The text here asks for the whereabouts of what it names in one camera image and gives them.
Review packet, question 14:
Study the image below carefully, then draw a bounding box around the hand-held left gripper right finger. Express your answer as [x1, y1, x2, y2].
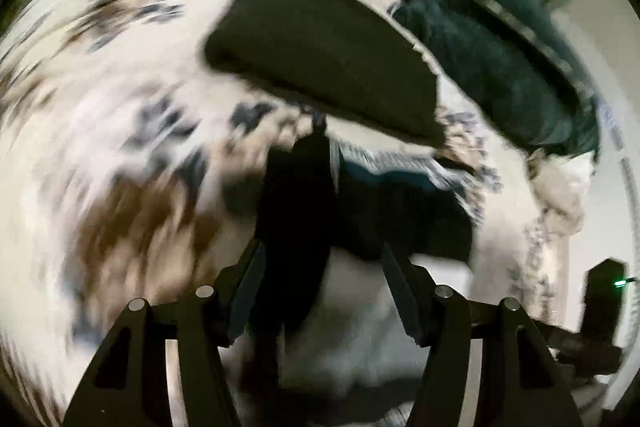
[379, 243, 587, 427]

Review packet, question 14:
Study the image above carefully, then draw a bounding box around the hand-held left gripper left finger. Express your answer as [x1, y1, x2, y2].
[62, 239, 268, 427]

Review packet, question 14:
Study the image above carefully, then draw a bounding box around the black garment with striped waistband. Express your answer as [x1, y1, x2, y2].
[249, 119, 487, 345]

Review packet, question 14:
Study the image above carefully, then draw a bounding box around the dark green clothes pile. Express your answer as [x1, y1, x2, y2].
[384, 0, 602, 158]

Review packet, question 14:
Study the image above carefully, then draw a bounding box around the beige fuzzy cloth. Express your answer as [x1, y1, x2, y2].
[526, 148, 595, 233]

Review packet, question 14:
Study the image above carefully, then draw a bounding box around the printed floral blanket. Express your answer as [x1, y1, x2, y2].
[0, 0, 591, 427]

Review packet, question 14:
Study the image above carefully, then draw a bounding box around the folded dark cloth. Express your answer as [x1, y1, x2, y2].
[202, 0, 449, 148]

